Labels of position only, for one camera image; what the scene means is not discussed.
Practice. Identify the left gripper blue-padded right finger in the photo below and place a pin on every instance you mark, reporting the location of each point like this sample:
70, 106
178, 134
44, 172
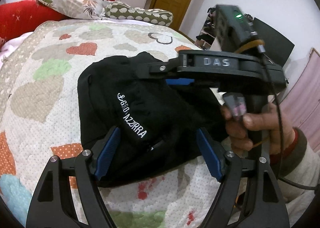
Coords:
213, 154

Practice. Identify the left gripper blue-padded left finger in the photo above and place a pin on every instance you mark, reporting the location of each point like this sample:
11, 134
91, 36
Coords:
103, 152

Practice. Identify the black pants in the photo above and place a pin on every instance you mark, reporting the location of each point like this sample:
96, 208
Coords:
153, 140

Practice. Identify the person's right forearm sleeve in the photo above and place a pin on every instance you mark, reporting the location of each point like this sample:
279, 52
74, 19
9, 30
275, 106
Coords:
300, 165

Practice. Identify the person's right hand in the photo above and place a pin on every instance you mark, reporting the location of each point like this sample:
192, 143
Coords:
266, 121

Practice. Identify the dark flat panel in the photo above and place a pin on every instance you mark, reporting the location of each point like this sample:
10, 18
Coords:
278, 47

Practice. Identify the pink curtain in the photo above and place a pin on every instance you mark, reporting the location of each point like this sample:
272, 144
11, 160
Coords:
301, 105

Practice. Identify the white cluttered shelf unit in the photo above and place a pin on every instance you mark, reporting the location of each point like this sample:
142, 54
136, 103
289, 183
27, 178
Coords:
207, 33

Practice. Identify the heart patterned quilt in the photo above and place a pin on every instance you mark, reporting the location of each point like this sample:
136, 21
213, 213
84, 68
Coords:
40, 118

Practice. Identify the pink bed sheet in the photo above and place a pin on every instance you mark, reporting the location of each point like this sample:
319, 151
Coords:
9, 47

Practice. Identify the olive cloud-pattern bolster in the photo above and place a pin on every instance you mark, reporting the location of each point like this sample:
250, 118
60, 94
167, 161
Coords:
122, 11

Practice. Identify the floral grey pillow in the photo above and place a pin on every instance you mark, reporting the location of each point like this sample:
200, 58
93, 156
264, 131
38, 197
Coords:
79, 9

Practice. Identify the long red pillow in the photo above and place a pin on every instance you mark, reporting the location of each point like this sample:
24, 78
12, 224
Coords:
24, 16

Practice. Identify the black camera box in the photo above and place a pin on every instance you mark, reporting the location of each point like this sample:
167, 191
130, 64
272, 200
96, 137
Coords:
235, 33

